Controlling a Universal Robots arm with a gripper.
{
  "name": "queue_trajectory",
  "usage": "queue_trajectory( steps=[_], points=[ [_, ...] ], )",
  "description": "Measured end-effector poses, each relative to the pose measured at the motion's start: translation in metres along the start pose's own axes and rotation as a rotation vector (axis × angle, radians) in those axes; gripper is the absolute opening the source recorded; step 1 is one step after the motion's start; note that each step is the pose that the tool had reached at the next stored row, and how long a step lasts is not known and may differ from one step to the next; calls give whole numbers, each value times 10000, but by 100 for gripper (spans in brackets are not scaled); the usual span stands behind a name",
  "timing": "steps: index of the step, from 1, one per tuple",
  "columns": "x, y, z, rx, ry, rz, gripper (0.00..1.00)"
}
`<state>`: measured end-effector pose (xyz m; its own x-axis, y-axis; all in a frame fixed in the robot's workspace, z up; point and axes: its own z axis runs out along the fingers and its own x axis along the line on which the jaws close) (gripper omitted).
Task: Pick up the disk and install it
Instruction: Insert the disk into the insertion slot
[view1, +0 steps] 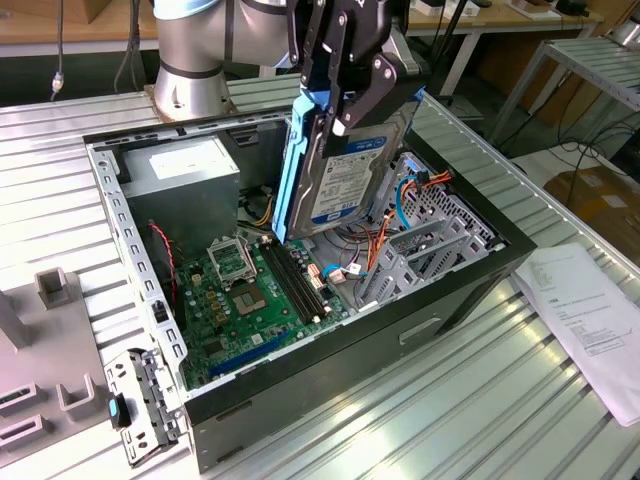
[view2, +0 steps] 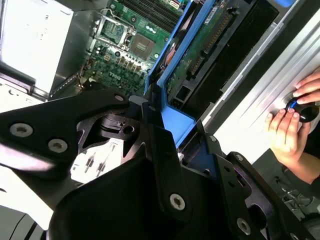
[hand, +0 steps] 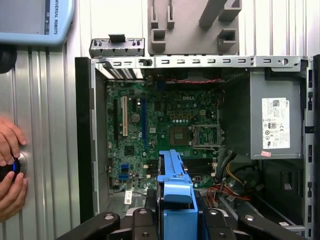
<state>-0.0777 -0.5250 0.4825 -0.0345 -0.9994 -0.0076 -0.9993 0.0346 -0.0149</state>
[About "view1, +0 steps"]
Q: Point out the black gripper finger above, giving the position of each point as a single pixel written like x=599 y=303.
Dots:
x=380 y=82
x=312 y=80

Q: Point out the hard disk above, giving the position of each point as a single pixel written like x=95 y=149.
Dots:
x=345 y=180

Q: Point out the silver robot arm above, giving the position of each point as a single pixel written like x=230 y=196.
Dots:
x=190 y=75

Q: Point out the metal disk bay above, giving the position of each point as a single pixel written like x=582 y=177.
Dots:
x=400 y=280

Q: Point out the white device box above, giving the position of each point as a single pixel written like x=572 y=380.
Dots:
x=434 y=7

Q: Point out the grey power supply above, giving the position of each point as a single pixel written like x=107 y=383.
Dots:
x=180 y=210

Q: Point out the black RAM slot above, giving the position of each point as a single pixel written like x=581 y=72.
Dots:
x=289 y=280
x=296 y=280
x=303 y=280
x=311 y=280

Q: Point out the metal slat side table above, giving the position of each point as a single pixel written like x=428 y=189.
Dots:
x=595 y=62

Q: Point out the CPU socket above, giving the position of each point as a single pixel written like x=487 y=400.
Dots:
x=248 y=300

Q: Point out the brown cardboard box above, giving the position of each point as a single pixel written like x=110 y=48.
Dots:
x=600 y=200

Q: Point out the green motherboard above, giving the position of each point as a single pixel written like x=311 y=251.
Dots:
x=260 y=330

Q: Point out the blue expansion slot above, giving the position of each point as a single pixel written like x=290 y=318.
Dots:
x=250 y=352

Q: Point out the wooden desk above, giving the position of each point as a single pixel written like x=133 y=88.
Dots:
x=30 y=30

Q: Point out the black PC case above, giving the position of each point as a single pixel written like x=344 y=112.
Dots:
x=325 y=370

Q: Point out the white printed paper sheets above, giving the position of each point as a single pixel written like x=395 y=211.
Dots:
x=575 y=310

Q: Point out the grey parts rack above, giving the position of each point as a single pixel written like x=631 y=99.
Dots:
x=50 y=350

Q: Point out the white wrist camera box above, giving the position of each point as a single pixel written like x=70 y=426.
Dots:
x=412 y=57

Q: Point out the metal card retention bracket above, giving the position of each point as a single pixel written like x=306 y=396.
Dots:
x=118 y=371

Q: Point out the blue black bracket clip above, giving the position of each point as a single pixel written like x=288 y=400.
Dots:
x=117 y=409

